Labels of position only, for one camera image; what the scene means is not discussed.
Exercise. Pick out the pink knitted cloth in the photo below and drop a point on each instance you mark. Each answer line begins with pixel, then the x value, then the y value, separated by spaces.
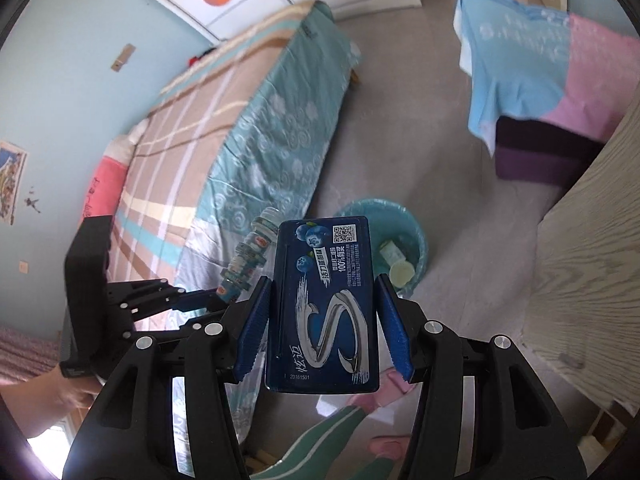
pixel 25 355

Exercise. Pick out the person's left forearm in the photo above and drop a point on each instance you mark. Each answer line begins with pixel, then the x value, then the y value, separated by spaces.
pixel 45 400

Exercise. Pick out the person's leg in green pants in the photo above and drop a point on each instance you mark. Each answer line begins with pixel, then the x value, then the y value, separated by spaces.
pixel 310 450

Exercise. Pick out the white pillow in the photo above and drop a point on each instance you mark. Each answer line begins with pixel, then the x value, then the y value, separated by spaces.
pixel 125 142

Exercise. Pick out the slim clear drink bottle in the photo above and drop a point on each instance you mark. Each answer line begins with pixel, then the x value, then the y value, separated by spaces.
pixel 245 260

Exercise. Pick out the colourful wall picture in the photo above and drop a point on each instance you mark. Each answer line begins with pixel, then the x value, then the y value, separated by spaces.
pixel 11 182

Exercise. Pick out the blue and pink cloth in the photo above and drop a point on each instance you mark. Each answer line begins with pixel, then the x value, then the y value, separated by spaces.
pixel 525 55

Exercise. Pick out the teal bag-lined trash bin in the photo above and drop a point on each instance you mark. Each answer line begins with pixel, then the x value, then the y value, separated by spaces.
pixel 400 220

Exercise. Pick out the tan wall hook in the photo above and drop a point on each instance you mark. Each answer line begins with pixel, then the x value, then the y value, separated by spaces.
pixel 122 57

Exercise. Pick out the pink pillow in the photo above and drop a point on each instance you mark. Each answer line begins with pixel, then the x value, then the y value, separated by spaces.
pixel 107 185

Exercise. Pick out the pink slipper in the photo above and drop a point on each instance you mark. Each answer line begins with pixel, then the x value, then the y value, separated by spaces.
pixel 392 387
pixel 390 447

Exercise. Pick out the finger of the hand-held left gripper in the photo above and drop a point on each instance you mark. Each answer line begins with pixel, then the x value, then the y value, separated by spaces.
pixel 175 327
pixel 195 300

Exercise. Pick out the bed with striped cover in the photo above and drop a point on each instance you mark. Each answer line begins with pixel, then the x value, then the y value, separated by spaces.
pixel 280 130

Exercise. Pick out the white bottle with green cap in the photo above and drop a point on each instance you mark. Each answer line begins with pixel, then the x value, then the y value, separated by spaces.
pixel 400 272

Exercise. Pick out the purple ottoman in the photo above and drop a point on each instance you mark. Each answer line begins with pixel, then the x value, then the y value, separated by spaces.
pixel 540 152

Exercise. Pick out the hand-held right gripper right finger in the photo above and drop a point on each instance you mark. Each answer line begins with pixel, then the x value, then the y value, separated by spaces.
pixel 395 330

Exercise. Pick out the dark blue gum box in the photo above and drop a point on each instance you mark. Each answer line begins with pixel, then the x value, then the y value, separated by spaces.
pixel 320 310

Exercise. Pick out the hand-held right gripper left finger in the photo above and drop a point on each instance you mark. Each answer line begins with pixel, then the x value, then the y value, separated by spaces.
pixel 252 330

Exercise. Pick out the plaid striped blanket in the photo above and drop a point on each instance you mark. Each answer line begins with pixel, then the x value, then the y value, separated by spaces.
pixel 190 130

